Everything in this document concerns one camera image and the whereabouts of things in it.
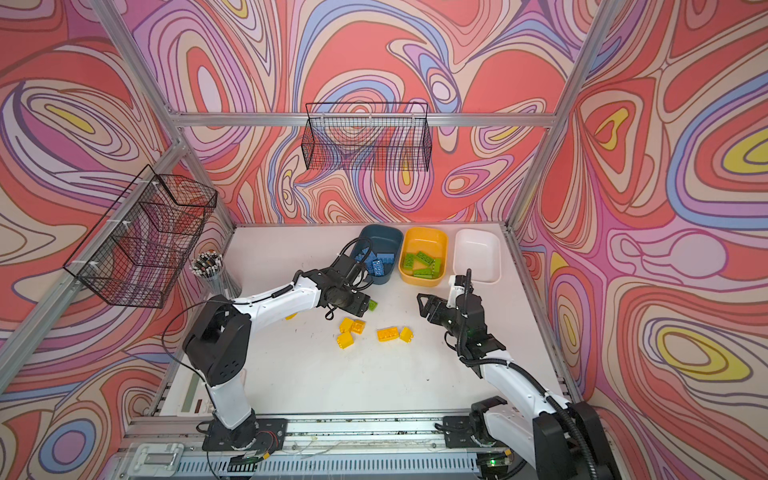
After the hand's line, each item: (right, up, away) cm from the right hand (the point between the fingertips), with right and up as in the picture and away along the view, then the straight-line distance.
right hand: (428, 304), depth 86 cm
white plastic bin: (+22, +15, +22) cm, 35 cm away
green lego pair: (+5, +10, +18) cm, 21 cm away
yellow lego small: (-6, -10, +3) cm, 12 cm away
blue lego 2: (-12, +13, +20) cm, 27 cm away
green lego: (-4, +12, +21) cm, 24 cm away
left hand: (-20, 0, +6) cm, 21 cm away
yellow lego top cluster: (-25, -8, +5) cm, 27 cm away
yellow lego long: (-12, -10, +5) cm, 17 cm away
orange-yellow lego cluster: (-21, -8, +5) cm, 23 cm away
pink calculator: (-64, -22, -9) cm, 68 cm away
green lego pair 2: (+1, +8, +19) cm, 20 cm away
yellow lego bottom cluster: (-25, -11, +2) cm, 27 cm away
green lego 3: (-17, -2, +9) cm, 19 cm away
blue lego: (-15, +10, +16) cm, 24 cm away
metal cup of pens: (-64, +10, -1) cm, 65 cm away
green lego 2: (+2, +13, +22) cm, 26 cm away
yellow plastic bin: (+6, +19, +27) cm, 33 cm away
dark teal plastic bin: (-14, +20, +22) cm, 33 cm away
